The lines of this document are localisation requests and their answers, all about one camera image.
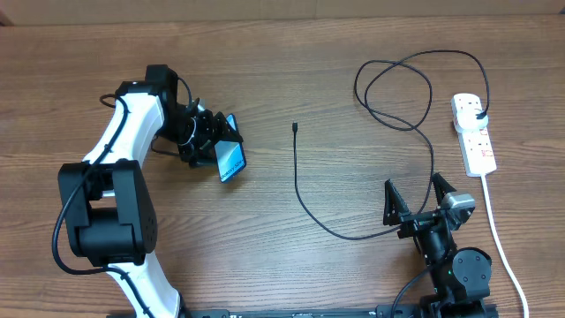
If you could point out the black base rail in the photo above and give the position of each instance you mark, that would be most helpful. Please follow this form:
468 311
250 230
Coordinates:
309 312

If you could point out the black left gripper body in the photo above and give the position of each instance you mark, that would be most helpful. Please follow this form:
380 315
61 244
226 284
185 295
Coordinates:
195 134

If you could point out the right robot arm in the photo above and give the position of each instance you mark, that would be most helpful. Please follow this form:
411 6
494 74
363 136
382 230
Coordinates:
460 276

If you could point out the white power strip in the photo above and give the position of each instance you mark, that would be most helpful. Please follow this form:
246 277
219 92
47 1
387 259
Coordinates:
476 147

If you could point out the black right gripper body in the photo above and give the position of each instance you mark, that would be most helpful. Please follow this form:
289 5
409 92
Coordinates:
416 223

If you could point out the blue Galaxy smartphone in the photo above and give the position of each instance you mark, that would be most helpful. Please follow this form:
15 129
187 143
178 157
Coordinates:
230 156

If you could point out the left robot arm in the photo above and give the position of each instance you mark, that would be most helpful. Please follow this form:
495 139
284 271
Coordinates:
107 223

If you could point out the white charger plug adapter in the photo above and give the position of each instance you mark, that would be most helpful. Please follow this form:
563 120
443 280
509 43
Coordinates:
467 120

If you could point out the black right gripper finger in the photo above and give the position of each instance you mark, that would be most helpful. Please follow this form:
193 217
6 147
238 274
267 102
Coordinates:
395 209
441 187

